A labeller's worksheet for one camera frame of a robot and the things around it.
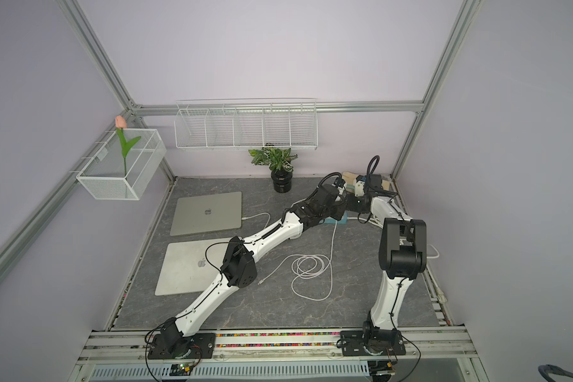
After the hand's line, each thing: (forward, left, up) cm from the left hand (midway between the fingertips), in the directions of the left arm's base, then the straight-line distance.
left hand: (347, 203), depth 90 cm
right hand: (+7, -3, -9) cm, 11 cm away
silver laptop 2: (-14, +62, -16) cm, 65 cm away
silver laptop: (+10, +59, -14) cm, 62 cm away
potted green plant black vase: (+16, +25, +10) cm, 31 cm away
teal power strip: (-8, +3, +1) cm, 9 cm away
